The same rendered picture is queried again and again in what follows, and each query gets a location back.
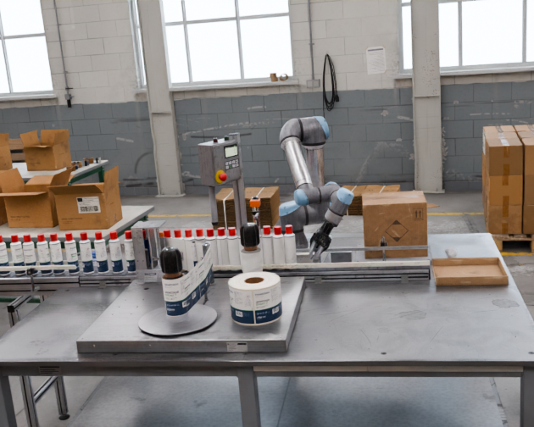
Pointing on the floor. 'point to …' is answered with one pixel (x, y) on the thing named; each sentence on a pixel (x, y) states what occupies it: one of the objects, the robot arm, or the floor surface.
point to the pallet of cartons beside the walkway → (518, 185)
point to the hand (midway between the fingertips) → (312, 256)
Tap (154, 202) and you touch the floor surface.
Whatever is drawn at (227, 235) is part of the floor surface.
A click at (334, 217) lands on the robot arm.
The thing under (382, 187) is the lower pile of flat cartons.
